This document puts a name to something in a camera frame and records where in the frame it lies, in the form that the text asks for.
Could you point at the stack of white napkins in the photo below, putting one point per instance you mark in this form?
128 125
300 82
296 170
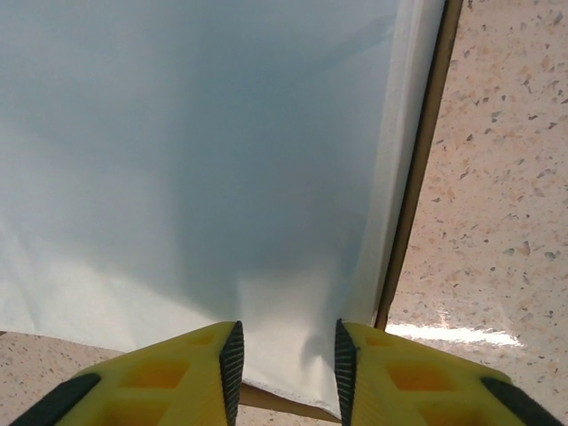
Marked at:
199 155

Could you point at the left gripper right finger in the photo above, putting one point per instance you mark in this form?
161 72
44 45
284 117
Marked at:
399 390

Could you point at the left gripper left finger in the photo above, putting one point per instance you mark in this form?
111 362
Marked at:
177 390

